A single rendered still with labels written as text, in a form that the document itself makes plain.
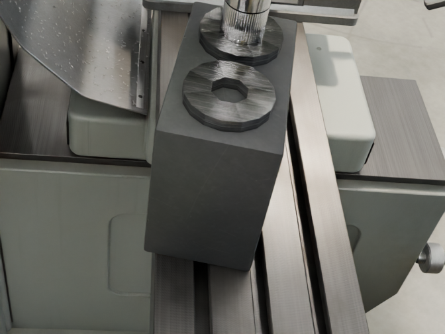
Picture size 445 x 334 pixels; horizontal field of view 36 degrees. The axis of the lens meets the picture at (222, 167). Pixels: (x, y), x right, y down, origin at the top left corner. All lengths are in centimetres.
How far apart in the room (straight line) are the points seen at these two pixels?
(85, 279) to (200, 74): 78
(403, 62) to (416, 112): 142
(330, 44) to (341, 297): 64
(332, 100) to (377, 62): 155
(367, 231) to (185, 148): 72
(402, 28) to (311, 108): 201
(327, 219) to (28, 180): 54
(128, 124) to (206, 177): 43
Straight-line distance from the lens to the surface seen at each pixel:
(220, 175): 66
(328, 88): 120
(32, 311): 150
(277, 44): 73
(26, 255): 134
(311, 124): 96
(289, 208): 84
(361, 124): 116
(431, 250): 140
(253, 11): 70
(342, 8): 116
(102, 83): 105
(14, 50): 132
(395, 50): 283
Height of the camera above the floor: 154
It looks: 46 degrees down
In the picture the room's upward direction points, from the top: 12 degrees clockwise
